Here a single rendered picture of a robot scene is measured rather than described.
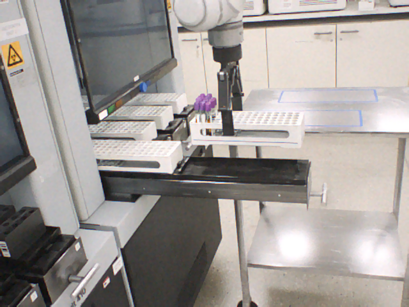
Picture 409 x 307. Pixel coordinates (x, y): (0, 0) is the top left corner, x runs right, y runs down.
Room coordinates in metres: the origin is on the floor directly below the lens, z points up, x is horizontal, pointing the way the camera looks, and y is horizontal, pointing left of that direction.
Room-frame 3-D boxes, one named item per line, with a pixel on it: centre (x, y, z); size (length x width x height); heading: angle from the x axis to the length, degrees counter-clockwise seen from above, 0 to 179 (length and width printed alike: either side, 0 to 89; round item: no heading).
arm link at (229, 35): (1.09, -0.09, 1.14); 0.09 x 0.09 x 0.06
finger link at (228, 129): (1.04, -0.07, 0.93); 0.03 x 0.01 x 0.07; 69
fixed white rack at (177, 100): (1.59, 0.19, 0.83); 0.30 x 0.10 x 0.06; 70
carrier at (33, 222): (0.74, 0.39, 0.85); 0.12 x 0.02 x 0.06; 161
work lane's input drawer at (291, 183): (1.05, 0.04, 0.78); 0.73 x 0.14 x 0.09; 70
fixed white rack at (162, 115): (1.44, 0.24, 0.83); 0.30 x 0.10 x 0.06; 70
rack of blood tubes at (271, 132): (1.08, -0.13, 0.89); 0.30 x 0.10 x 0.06; 69
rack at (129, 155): (1.11, 0.21, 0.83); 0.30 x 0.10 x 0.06; 70
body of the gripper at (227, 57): (1.09, -0.09, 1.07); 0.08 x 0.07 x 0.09; 159
